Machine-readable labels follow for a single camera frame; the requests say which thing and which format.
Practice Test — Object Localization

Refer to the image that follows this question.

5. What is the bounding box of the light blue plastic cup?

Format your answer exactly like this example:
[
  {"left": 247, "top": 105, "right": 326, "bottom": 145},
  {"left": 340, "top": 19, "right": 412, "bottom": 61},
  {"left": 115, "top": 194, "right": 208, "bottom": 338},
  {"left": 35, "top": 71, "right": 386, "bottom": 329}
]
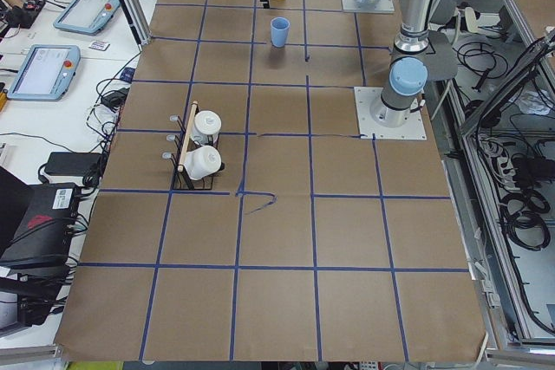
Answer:
[{"left": 271, "top": 16, "right": 291, "bottom": 48}]

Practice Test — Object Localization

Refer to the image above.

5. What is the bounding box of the white mug far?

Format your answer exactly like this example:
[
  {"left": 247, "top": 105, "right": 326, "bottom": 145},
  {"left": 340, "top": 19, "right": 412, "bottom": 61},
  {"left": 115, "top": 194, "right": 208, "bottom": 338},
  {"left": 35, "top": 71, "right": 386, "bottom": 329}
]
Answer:
[{"left": 191, "top": 110, "right": 222, "bottom": 146}]

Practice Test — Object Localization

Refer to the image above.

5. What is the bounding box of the white mug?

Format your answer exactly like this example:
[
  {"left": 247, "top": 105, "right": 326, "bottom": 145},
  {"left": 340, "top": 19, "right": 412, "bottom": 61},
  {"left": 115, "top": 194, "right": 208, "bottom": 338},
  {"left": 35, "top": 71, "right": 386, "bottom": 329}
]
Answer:
[
  {"left": 191, "top": 110, "right": 222, "bottom": 146},
  {"left": 185, "top": 146, "right": 222, "bottom": 180}
]

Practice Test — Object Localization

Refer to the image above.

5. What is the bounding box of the wooden rack dowel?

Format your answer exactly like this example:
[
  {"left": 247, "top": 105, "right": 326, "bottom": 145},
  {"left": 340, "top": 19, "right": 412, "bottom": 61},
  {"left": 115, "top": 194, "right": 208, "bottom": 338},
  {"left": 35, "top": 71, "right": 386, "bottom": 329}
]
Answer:
[{"left": 177, "top": 101, "right": 199, "bottom": 172}]

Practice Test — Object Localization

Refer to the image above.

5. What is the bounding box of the teach pendant far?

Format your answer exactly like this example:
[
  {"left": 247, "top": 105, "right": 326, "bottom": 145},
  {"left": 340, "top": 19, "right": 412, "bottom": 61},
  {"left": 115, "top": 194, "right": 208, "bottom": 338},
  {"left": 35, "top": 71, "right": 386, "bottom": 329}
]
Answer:
[{"left": 53, "top": 0, "right": 120, "bottom": 36}]

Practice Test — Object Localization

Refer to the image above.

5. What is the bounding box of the teach pendant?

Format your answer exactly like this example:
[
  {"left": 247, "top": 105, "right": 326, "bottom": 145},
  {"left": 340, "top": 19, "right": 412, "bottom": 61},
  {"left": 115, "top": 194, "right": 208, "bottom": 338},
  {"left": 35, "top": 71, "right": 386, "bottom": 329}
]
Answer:
[
  {"left": 7, "top": 44, "right": 81, "bottom": 101},
  {"left": 53, "top": 0, "right": 120, "bottom": 36}
]

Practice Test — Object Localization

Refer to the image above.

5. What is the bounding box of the white mug near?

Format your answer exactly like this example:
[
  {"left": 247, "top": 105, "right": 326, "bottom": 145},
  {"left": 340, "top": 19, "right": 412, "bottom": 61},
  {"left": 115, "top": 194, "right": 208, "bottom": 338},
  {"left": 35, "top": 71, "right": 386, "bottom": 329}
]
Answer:
[{"left": 185, "top": 146, "right": 222, "bottom": 180}]

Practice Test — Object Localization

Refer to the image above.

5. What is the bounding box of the teach pendant near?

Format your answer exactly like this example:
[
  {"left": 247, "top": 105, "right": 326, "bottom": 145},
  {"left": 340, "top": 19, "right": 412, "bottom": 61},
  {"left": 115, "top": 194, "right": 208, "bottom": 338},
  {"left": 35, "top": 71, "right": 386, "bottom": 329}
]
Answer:
[{"left": 7, "top": 44, "right": 81, "bottom": 101}]

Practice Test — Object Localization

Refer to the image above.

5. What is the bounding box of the black power adapter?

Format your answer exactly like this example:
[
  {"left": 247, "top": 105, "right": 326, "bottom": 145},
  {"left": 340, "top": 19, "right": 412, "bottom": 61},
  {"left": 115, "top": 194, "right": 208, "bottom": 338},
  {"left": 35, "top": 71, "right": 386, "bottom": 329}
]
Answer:
[{"left": 43, "top": 152, "right": 101, "bottom": 177}]

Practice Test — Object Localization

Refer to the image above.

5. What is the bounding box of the black laptop computer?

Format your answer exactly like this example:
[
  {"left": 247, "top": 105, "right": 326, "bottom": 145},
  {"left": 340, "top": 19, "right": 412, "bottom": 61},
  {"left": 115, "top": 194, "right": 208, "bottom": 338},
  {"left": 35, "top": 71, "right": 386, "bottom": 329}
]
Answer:
[{"left": 1, "top": 168, "right": 81, "bottom": 269}]

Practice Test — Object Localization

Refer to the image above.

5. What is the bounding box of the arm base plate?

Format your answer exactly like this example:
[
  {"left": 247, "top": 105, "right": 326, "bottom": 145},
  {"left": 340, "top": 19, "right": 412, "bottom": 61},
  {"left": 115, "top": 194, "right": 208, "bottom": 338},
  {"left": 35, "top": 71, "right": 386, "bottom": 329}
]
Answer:
[
  {"left": 354, "top": 87, "right": 427, "bottom": 140},
  {"left": 342, "top": 0, "right": 395, "bottom": 14}
]

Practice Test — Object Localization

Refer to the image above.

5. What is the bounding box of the black wire mug rack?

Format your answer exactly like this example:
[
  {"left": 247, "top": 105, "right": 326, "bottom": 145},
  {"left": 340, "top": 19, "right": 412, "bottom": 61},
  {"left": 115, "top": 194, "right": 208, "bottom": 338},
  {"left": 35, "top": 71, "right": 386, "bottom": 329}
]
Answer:
[{"left": 165, "top": 101, "right": 225, "bottom": 191}]

